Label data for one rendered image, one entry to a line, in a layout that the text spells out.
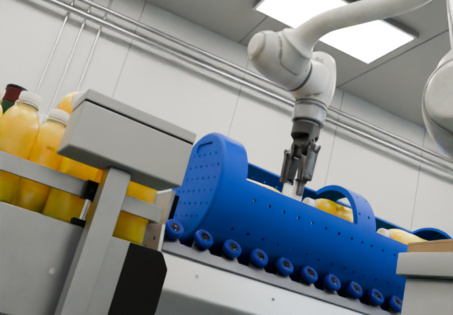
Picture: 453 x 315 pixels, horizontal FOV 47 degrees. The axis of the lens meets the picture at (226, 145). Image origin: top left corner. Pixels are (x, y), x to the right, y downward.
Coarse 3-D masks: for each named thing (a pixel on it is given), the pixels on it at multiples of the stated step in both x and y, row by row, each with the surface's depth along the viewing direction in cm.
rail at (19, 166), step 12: (0, 156) 87; (12, 156) 88; (0, 168) 87; (12, 168) 88; (24, 168) 89; (36, 168) 90; (48, 168) 91; (36, 180) 90; (48, 180) 90; (60, 180) 91; (72, 180) 92; (84, 180) 94; (72, 192) 92; (132, 204) 97; (144, 204) 98; (144, 216) 98; (156, 216) 99
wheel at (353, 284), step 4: (348, 284) 133; (352, 284) 132; (356, 284) 134; (348, 288) 132; (352, 288) 131; (356, 288) 132; (360, 288) 133; (348, 292) 132; (352, 292) 131; (356, 292) 131; (360, 292) 132; (352, 296) 131; (356, 296) 131; (360, 296) 131
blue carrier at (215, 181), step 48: (240, 144) 125; (192, 192) 125; (240, 192) 116; (336, 192) 147; (192, 240) 119; (240, 240) 120; (288, 240) 123; (336, 240) 128; (384, 240) 135; (432, 240) 167; (384, 288) 138
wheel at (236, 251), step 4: (228, 240) 118; (232, 240) 118; (224, 244) 117; (228, 244) 117; (232, 244) 118; (236, 244) 118; (224, 248) 116; (228, 248) 116; (232, 248) 116; (236, 248) 117; (240, 248) 118; (224, 252) 116; (228, 252) 116; (232, 252) 116; (236, 252) 116; (240, 252) 117; (232, 256) 116; (236, 256) 116
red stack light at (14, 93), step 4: (8, 88) 142; (12, 88) 142; (16, 88) 142; (8, 92) 141; (12, 92) 141; (16, 92) 142; (20, 92) 142; (4, 96) 141; (8, 96) 141; (12, 96) 141; (16, 96) 142; (8, 100) 141; (12, 100) 141; (16, 100) 141
